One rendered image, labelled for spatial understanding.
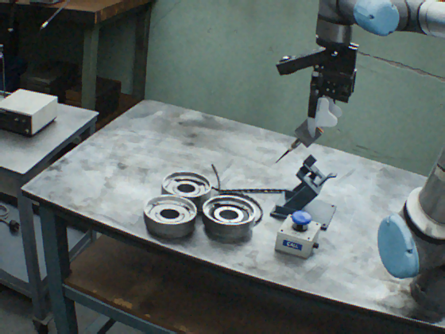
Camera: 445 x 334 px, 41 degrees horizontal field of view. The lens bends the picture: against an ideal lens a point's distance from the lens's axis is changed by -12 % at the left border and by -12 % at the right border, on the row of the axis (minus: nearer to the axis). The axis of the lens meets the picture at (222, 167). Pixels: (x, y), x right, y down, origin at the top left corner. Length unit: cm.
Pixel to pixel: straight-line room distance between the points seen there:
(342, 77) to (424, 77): 157
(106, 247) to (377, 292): 76
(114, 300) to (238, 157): 47
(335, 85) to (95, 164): 60
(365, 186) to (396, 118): 133
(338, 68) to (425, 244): 42
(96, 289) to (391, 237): 77
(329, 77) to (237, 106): 186
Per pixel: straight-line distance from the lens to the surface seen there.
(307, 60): 126
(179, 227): 126
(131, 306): 149
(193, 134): 168
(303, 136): 133
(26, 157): 183
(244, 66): 300
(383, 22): 111
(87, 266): 161
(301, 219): 125
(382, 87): 283
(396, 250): 104
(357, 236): 137
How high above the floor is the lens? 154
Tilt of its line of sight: 29 degrees down
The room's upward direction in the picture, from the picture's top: 6 degrees clockwise
